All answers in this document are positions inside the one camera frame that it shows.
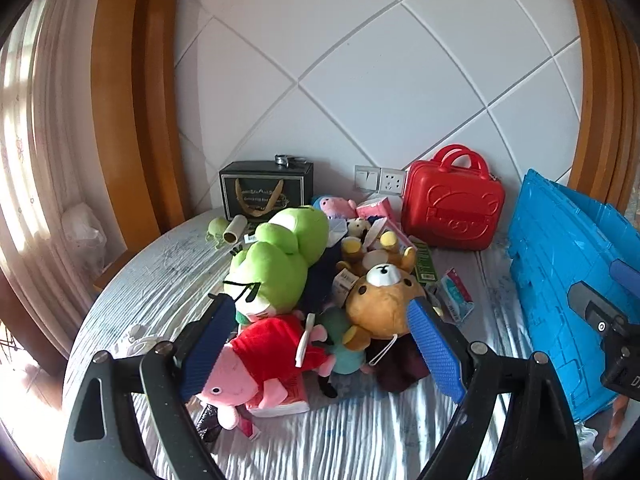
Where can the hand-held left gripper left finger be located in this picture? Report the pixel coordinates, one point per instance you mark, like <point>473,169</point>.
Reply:
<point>205,350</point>

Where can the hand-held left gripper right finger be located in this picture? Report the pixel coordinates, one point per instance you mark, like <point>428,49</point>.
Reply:
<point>437,350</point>

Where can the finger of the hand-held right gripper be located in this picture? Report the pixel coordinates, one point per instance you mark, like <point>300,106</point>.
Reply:
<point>626,275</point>
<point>592,305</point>

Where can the blue plastic crate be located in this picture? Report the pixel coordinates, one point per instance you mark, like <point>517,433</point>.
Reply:
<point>545,270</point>

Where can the pink pig plush red dress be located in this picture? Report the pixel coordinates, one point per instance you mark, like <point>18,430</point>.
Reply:
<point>270,350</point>

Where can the person's right forearm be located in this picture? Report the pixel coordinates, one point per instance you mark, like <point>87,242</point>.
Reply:
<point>620,422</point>

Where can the maroon plush bear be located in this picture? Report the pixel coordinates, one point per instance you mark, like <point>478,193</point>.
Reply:
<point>400,370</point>

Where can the teal pink tissue pack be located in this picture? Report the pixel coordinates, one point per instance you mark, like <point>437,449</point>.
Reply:
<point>457,295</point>

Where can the white crumpled glove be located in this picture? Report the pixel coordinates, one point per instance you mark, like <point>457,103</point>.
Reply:
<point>137,342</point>

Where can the black shiny packet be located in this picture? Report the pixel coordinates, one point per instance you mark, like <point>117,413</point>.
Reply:
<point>207,422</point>

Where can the large brown bear plush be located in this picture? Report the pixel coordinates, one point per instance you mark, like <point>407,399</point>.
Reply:
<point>380,305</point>

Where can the green flat box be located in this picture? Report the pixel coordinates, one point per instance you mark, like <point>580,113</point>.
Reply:
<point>426,262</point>

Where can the small pink packet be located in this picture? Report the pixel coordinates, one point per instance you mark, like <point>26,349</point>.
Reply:
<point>250,427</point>

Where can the teal plush toy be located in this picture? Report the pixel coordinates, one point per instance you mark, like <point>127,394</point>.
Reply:
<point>342,345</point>

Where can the green frog plush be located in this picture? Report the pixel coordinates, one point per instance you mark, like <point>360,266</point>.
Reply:
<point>280,270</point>

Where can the small brown bear plush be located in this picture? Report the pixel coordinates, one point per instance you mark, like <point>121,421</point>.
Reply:
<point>389,241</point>

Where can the small green toy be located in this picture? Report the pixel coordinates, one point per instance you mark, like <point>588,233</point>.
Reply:
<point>217,227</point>

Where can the cardboard roll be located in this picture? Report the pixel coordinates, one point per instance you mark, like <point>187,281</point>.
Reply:
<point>235,230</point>

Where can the navy cloth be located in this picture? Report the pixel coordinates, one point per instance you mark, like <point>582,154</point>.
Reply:
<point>320,285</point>

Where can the red small suitcase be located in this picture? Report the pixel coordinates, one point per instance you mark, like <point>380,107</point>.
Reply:
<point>450,205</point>

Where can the small white plush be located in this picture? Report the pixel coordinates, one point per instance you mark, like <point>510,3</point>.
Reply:
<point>357,227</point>

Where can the pink tissue packet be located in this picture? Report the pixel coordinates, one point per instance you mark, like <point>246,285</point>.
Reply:
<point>380,207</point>

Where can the white plastic bag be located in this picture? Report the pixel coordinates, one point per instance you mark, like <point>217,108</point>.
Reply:
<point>82,235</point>

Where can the black gift bag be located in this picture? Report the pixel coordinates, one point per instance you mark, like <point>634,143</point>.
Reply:
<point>265,190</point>

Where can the small pig plush blue shirt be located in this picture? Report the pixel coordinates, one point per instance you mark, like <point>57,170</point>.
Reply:
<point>332,206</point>

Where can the sheer pale curtain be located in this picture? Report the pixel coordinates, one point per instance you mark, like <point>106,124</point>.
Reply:
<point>35,160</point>

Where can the white wall socket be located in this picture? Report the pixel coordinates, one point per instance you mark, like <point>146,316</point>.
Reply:
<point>392,181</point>

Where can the white wall switch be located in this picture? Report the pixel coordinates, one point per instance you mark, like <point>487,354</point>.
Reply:
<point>367,177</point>

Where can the wooden frame beside crate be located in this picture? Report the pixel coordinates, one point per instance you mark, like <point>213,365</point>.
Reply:
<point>600,85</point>

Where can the wooden frame beside curtain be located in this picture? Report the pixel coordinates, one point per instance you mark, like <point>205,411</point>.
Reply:
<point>130,110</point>

